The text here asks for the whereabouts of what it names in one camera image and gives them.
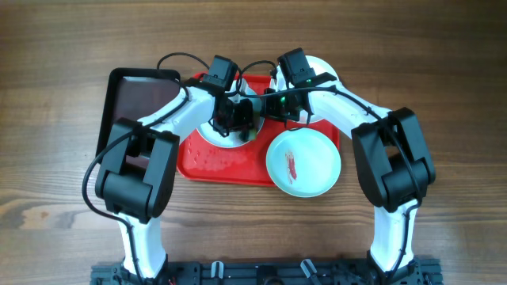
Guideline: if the right black cable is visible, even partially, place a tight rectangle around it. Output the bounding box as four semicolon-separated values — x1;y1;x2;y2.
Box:
237;59;425;285

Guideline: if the light blue plate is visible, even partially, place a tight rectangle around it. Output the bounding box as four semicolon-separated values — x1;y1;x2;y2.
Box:
196;79;265;149
265;128;341;198

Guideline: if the white plate with stain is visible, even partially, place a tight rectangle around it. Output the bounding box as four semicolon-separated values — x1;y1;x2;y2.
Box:
269;55;340;124

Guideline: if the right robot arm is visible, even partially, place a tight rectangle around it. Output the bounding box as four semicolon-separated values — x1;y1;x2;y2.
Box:
261;47;436;284

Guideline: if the black rectangular tray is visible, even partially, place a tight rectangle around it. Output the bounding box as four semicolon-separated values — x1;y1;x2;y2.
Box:
96;68;180;154

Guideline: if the light blue plate front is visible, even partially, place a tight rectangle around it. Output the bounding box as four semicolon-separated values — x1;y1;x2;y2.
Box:
265;128;341;198

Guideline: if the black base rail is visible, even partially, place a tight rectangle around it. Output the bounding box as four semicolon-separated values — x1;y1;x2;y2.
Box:
90;258;444;285

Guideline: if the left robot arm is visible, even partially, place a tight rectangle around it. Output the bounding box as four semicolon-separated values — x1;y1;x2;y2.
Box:
82;55;256;284

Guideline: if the left black cable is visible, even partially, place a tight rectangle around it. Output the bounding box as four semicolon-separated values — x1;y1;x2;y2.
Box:
81;51;278;285

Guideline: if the black cable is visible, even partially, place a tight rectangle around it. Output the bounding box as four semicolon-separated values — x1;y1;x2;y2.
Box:
237;59;425;285
81;51;278;285

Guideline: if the green yellow sponge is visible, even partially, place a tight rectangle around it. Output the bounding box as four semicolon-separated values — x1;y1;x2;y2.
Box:
239;129;257;143

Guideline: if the red plastic tray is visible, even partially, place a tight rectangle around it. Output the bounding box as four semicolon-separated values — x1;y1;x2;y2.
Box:
175;71;341;188

